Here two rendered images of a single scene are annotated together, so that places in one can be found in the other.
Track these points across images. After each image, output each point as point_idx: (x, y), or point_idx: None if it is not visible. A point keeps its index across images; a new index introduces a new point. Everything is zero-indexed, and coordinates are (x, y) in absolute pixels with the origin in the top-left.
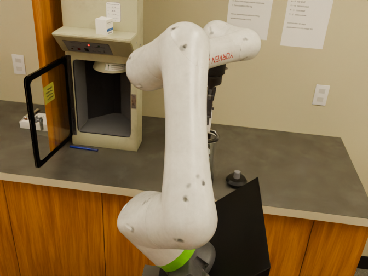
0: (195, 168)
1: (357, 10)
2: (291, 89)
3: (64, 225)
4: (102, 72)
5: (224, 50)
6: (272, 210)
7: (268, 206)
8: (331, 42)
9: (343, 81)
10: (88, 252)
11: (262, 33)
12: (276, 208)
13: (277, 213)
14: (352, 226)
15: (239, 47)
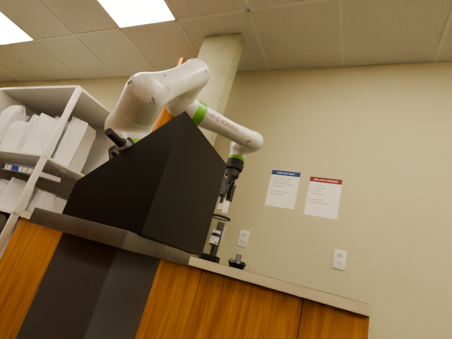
0: (164, 72)
1: (360, 193)
2: (313, 251)
3: None
4: None
5: (232, 122)
6: (258, 278)
7: (255, 273)
8: (343, 214)
9: (358, 248)
10: None
11: (290, 204)
12: (262, 277)
13: (263, 284)
14: (346, 319)
15: (244, 129)
